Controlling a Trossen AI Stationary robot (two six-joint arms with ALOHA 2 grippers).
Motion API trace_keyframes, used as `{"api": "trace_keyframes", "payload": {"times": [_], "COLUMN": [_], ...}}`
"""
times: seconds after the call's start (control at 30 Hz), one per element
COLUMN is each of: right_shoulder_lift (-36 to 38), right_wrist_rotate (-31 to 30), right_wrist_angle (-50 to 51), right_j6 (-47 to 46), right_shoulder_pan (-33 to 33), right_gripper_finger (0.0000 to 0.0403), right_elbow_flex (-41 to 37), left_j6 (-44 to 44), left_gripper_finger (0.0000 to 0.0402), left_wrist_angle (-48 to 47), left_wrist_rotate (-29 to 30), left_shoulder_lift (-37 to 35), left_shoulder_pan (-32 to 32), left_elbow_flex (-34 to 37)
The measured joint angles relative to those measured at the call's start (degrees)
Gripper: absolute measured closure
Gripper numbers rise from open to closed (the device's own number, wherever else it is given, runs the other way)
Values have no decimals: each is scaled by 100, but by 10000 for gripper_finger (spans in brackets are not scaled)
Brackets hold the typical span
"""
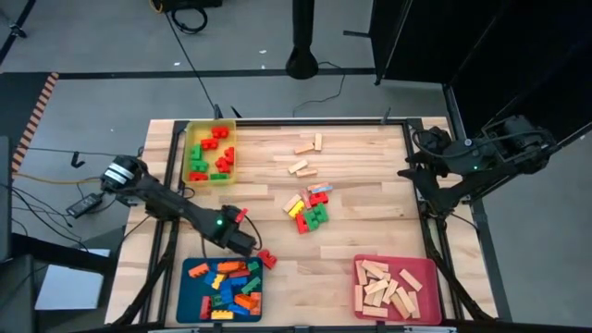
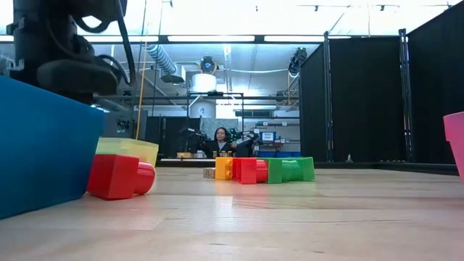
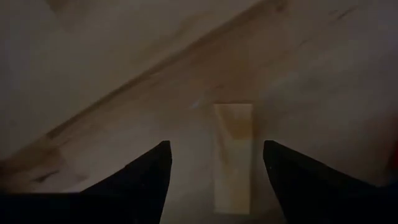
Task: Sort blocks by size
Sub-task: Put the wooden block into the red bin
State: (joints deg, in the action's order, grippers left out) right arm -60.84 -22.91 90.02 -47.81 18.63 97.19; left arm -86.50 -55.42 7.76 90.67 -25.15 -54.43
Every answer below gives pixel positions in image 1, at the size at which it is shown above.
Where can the orange black striped tape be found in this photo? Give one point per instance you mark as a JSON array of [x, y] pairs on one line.
[[39, 111]]

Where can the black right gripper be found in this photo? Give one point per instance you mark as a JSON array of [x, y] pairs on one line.
[[439, 145]]

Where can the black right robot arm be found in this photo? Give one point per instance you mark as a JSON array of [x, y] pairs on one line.
[[509, 148]]

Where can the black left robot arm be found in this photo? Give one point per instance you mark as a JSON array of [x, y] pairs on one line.
[[162, 199]]

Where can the orange plastic brick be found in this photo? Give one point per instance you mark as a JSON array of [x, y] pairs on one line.
[[245, 301], [199, 270], [257, 303], [230, 267]]

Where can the pink plastic bin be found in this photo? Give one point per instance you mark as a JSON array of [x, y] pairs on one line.
[[430, 277]]

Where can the black power adapter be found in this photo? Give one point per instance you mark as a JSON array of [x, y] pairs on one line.
[[84, 205]]

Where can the black stand base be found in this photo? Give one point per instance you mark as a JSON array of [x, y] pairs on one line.
[[303, 28]]

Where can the yellow plastic brick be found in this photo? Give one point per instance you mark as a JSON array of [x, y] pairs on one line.
[[218, 280], [222, 315], [296, 209]]

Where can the small green plastic brick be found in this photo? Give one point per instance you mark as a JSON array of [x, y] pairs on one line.
[[200, 165]]

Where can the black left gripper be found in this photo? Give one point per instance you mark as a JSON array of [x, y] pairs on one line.
[[240, 242]]

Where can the small black hook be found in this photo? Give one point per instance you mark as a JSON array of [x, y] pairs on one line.
[[77, 159]]

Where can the black partition curtain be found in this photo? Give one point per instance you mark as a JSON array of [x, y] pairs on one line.
[[509, 46]]

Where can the black floor tape strip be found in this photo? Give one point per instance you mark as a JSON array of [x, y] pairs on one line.
[[259, 72]]

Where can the black floor box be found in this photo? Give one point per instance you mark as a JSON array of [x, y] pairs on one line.
[[185, 3]]

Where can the red tape tag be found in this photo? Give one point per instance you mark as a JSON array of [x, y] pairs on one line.
[[240, 215]]

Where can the blue plastic bin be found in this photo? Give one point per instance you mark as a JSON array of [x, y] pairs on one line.
[[185, 296]]

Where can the blue plastic brick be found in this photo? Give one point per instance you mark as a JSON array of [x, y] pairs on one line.
[[210, 277], [238, 309], [238, 281], [226, 293]]

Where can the black tripod leg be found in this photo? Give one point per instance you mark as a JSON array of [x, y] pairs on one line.
[[18, 31]]

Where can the black desk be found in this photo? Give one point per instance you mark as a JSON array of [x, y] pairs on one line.
[[18, 296]]

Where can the yellow translucent plastic bin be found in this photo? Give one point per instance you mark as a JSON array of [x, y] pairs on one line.
[[208, 126]]

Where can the white sheet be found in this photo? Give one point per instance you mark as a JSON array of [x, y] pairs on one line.
[[69, 287]]

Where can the light blue wooden block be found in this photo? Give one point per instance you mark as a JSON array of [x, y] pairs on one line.
[[325, 190]]

